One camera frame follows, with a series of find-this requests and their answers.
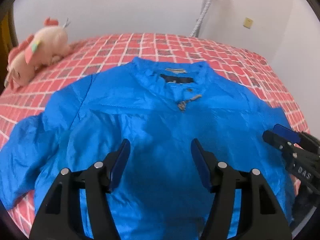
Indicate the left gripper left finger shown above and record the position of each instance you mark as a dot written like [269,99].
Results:
[75,196]

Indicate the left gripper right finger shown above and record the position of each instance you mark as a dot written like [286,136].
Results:
[260,215]

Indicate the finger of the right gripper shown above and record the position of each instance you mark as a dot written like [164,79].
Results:
[286,133]
[277,141]

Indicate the blue puffer jacket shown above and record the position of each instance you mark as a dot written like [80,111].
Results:
[160,108]

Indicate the red plaid bed sheet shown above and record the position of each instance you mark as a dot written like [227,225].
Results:
[100,54]

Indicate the pink plush unicorn toy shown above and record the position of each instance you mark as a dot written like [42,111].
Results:
[44,48]

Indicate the yellow wall socket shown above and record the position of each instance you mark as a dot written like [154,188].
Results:
[248,23]

